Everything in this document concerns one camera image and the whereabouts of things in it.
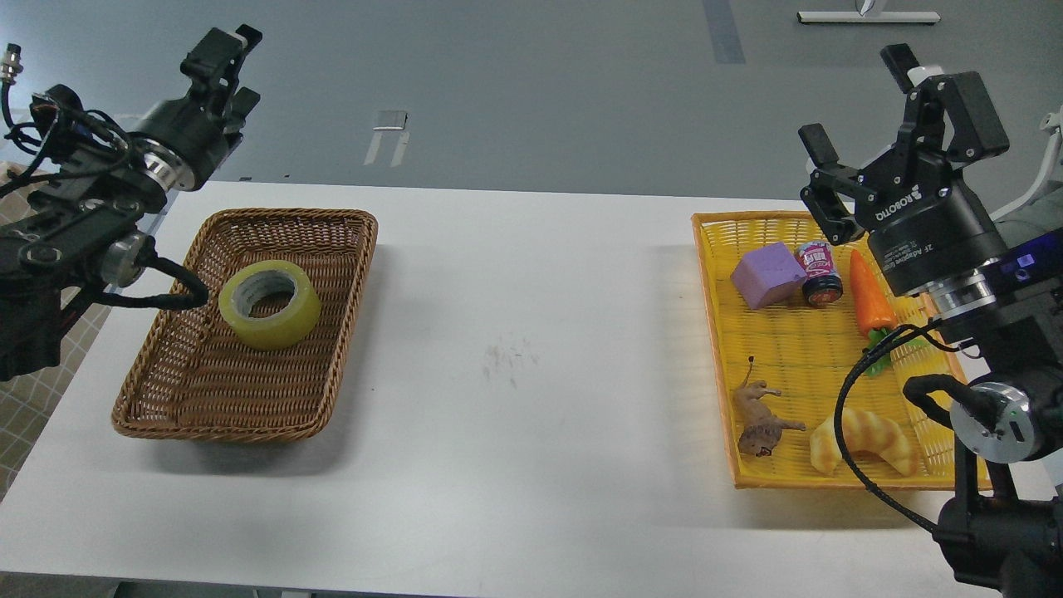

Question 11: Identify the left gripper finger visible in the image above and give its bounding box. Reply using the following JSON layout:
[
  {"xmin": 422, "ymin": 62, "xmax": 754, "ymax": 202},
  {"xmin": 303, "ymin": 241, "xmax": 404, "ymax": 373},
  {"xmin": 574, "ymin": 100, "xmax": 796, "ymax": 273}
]
[
  {"xmin": 181, "ymin": 24, "xmax": 263, "ymax": 105},
  {"xmin": 223, "ymin": 87, "xmax": 261, "ymax": 134}
]

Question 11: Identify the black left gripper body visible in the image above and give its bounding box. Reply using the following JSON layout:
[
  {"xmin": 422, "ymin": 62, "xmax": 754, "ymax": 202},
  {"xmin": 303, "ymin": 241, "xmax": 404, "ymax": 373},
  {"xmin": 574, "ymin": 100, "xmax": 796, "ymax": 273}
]
[{"xmin": 133, "ymin": 92, "xmax": 243, "ymax": 192}]

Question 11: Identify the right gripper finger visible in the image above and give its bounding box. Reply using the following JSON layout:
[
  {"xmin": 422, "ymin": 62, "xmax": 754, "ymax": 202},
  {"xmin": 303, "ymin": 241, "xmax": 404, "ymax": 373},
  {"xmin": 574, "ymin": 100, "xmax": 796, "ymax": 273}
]
[
  {"xmin": 798, "ymin": 124, "xmax": 879, "ymax": 246},
  {"xmin": 880, "ymin": 44, "xmax": 1011, "ymax": 180}
]

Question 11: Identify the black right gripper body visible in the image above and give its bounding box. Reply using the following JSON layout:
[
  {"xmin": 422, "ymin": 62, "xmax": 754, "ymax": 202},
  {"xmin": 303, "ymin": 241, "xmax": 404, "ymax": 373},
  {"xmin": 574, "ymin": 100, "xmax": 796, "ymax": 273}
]
[{"xmin": 860, "ymin": 149, "xmax": 1006, "ymax": 297}]

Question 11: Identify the yellow tape roll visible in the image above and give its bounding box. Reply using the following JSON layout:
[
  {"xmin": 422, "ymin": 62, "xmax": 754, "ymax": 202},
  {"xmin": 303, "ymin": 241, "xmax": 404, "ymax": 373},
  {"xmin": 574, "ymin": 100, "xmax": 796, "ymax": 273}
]
[{"xmin": 217, "ymin": 260, "xmax": 321, "ymax": 351}]

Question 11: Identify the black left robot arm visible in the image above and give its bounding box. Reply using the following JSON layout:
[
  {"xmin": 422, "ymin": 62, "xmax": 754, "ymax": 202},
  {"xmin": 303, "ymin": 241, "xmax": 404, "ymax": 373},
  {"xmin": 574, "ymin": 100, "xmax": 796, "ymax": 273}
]
[{"xmin": 1, "ymin": 24, "xmax": 261, "ymax": 381}]

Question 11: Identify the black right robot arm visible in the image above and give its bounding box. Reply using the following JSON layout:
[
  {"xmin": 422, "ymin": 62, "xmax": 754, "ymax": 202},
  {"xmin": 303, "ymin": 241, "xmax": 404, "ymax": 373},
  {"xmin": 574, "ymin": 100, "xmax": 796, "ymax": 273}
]
[{"xmin": 800, "ymin": 44, "xmax": 1062, "ymax": 597}]

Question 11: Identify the white office chair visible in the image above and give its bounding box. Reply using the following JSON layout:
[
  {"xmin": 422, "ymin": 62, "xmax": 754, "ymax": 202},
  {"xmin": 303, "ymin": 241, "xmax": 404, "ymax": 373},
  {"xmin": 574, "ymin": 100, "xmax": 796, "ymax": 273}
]
[{"xmin": 992, "ymin": 108, "xmax": 1063, "ymax": 225}]

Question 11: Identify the small pink labelled jar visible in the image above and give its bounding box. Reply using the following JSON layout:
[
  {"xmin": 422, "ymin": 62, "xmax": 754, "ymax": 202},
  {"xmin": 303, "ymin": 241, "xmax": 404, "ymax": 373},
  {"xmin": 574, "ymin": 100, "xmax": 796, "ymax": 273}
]
[{"xmin": 795, "ymin": 241, "xmax": 844, "ymax": 309}]

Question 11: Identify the orange toy carrot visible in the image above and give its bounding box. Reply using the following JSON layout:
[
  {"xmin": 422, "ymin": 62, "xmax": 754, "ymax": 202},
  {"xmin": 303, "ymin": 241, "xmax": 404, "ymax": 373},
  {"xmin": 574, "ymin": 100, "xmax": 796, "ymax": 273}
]
[{"xmin": 848, "ymin": 251, "xmax": 906, "ymax": 351}]

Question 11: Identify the purple foam block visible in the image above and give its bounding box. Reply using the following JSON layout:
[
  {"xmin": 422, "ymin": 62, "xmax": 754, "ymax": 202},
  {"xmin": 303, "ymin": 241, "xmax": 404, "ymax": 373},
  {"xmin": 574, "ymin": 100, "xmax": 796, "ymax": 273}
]
[{"xmin": 730, "ymin": 243, "xmax": 807, "ymax": 310}]

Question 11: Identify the yellow plastic basket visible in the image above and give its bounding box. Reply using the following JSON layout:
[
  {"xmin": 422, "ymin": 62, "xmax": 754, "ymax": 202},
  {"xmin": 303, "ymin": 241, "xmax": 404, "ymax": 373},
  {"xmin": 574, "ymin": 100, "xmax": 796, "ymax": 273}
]
[{"xmin": 692, "ymin": 211, "xmax": 964, "ymax": 491}]

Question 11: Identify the white desk base bar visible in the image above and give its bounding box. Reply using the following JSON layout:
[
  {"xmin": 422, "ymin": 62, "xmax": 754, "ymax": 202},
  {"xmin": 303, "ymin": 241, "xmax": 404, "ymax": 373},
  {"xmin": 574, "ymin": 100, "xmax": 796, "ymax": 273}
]
[{"xmin": 795, "ymin": 1, "xmax": 942, "ymax": 25}]

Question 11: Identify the toy croissant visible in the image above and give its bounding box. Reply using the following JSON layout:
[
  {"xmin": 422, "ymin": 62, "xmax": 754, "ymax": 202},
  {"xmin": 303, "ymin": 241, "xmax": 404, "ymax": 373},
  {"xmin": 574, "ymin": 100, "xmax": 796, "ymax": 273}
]
[{"xmin": 810, "ymin": 408, "xmax": 918, "ymax": 477}]

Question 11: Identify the brown wicker basket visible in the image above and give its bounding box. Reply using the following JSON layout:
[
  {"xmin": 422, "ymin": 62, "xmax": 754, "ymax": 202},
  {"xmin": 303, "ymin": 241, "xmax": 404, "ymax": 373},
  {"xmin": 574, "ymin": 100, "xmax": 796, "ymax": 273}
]
[{"xmin": 111, "ymin": 208, "xmax": 379, "ymax": 443}]

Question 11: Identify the brown toy lion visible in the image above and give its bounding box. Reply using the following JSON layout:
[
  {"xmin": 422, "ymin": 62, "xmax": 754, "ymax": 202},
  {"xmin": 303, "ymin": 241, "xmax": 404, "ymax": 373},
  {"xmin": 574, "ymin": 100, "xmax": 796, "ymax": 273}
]
[{"xmin": 732, "ymin": 355, "xmax": 808, "ymax": 458}]

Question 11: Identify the beige checkered cloth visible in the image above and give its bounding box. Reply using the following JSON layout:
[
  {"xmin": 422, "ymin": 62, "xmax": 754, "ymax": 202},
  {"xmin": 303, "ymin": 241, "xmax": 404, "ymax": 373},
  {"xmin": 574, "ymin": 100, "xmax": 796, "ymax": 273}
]
[{"xmin": 1, "ymin": 304, "xmax": 109, "ymax": 498}]

